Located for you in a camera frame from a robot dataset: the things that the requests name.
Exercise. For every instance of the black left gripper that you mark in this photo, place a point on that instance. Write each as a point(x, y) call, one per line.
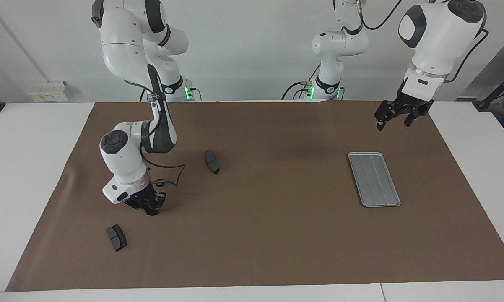
point(407, 105)

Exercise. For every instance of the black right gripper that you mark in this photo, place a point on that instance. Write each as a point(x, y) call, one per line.
point(142, 198)

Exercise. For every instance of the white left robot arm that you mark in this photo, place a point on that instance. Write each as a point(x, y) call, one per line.
point(436, 37)

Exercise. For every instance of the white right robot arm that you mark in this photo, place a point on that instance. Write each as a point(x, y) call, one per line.
point(122, 159)

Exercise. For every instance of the grey metal tray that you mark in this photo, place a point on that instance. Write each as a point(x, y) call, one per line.
point(386, 197)

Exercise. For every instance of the dark grey brake pad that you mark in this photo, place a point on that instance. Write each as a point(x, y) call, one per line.
point(117, 239)
point(212, 162)

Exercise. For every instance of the black stand pole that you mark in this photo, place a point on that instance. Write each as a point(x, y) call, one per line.
point(484, 104)

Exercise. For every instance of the brown table mat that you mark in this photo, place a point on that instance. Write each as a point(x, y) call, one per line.
point(252, 235)

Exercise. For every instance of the grey metal panel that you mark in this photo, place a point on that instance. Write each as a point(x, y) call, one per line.
point(499, 63)

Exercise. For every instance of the white wall socket box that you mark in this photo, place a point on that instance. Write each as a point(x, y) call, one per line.
point(46, 95)

